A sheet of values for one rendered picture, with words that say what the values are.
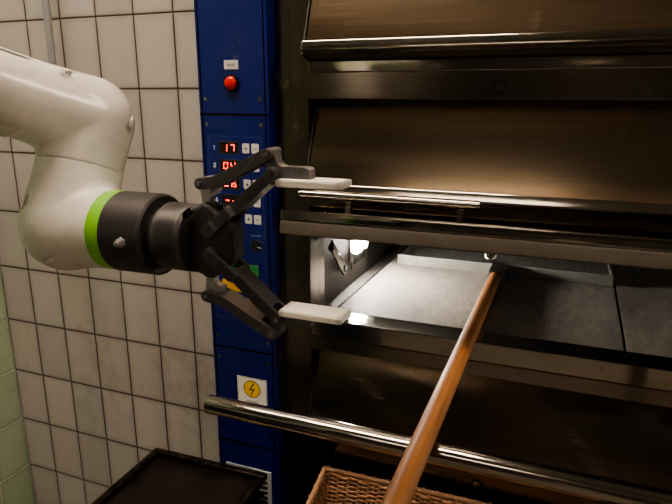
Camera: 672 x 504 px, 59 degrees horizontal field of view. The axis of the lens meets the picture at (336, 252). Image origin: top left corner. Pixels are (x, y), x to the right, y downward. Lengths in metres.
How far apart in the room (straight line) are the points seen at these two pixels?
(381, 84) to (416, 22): 0.12
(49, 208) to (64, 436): 1.21
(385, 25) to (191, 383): 0.92
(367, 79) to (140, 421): 1.03
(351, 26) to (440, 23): 0.16
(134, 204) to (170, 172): 0.70
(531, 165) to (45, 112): 0.75
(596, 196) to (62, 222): 0.80
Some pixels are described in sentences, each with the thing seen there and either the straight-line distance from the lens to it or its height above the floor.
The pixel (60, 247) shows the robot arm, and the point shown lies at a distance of 0.74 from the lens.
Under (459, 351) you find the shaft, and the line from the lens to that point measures 1.07.
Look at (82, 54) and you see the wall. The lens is 1.50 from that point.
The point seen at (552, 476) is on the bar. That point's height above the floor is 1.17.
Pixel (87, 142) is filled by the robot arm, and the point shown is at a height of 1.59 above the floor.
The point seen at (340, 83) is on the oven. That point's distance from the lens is 1.17.
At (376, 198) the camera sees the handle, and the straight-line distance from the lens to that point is 1.06.
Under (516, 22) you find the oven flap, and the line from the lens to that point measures 1.09.
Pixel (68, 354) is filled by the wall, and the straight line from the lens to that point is 1.74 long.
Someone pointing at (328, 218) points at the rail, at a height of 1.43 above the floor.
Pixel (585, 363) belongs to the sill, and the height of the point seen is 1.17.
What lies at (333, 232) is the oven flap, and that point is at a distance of 1.04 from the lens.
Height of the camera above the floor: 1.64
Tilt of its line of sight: 15 degrees down
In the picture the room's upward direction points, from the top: straight up
